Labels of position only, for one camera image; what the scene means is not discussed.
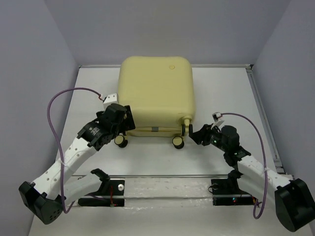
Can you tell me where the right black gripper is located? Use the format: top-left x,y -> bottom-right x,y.
188,123 -> 228,152

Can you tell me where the yellow suitcase with black lining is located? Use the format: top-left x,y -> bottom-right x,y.
115,56 -> 196,149

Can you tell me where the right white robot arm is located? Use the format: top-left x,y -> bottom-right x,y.
189,124 -> 315,232

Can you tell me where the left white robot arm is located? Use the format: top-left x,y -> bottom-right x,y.
19,103 -> 135,225

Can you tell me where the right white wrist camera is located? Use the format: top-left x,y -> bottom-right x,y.
211,112 -> 224,129

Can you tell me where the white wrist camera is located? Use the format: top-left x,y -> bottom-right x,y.
211,112 -> 224,129
103,93 -> 119,108

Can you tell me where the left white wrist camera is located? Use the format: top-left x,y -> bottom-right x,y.
103,93 -> 119,108

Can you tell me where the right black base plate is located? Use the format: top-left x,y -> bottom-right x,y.
208,170 -> 256,207

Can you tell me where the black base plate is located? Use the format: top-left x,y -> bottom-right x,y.
77,179 -> 125,207
208,170 -> 256,207

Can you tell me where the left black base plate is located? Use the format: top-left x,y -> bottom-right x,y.
77,179 -> 125,207

